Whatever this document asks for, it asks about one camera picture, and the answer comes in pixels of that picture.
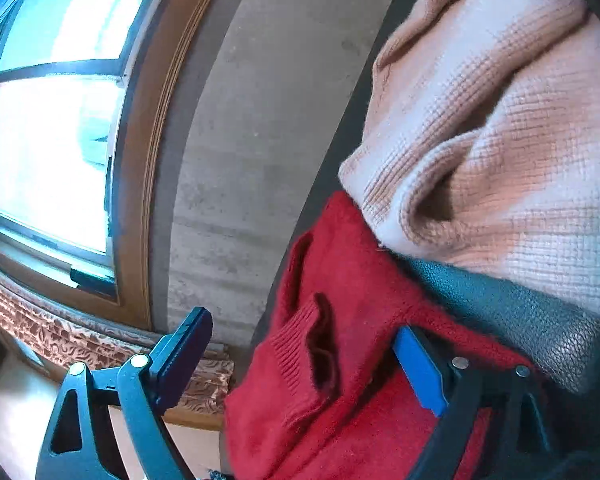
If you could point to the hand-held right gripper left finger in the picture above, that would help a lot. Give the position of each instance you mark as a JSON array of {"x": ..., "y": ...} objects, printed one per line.
[{"x": 180, "y": 360}]

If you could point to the brown floral curtain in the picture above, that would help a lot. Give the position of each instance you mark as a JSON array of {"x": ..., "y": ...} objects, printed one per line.
[{"x": 55, "y": 325}]

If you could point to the pink knit sweater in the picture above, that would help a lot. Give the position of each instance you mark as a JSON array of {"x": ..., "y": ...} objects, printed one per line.
[{"x": 505, "y": 135}]

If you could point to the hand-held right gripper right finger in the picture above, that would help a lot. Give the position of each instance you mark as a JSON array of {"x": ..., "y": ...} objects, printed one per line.
[{"x": 420, "y": 375}]

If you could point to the red knit sweater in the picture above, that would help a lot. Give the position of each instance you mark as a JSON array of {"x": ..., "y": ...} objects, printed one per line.
[{"x": 340, "y": 410}]

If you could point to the wooden framed window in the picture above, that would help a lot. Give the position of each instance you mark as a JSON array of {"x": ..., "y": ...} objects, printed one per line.
[{"x": 50, "y": 135}]

